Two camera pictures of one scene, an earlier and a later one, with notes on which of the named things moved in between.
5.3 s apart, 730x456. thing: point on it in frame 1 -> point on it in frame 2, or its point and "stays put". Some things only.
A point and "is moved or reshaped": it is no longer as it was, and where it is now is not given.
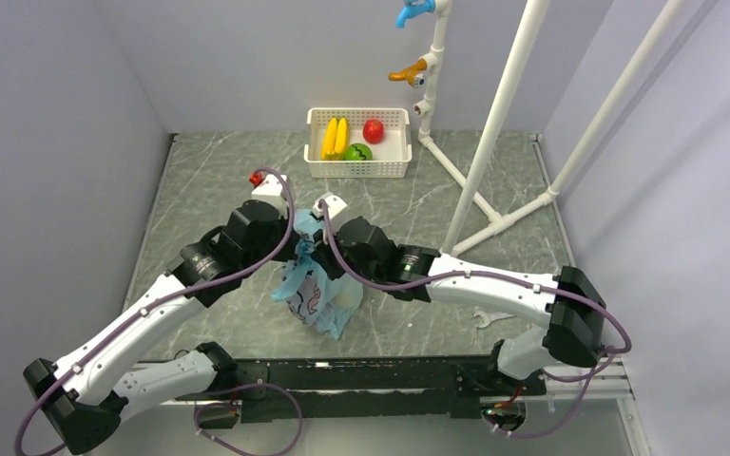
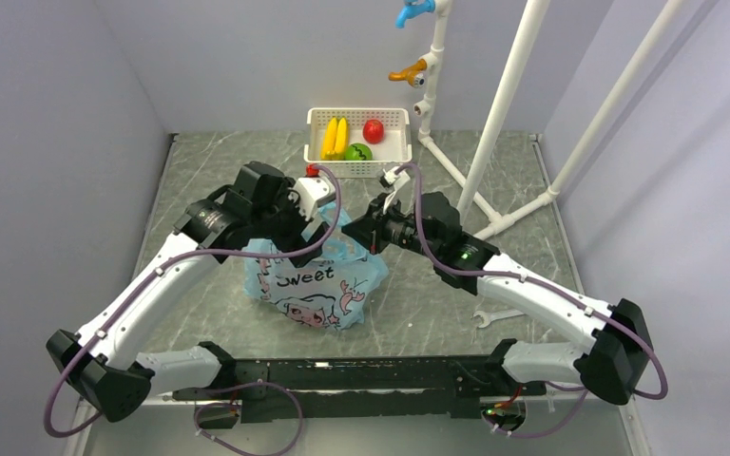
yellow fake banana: x=330 y=150 stays put
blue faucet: x=413 y=8 stays put
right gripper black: x=322 y=254 -> x=369 y=230
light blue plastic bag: x=313 y=292 is moved or reshaped
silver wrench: x=487 y=319 stays put
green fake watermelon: x=358 y=152 stays put
